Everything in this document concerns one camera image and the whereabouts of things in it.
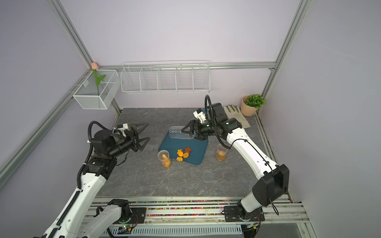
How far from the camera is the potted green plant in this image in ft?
3.52

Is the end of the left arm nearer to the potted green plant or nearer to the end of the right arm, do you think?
the end of the right arm

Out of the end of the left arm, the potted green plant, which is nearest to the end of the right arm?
the end of the left arm

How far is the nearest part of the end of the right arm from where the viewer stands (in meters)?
0.64

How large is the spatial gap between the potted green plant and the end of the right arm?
0.56 m

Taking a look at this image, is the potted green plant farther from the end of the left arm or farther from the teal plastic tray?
the end of the left arm
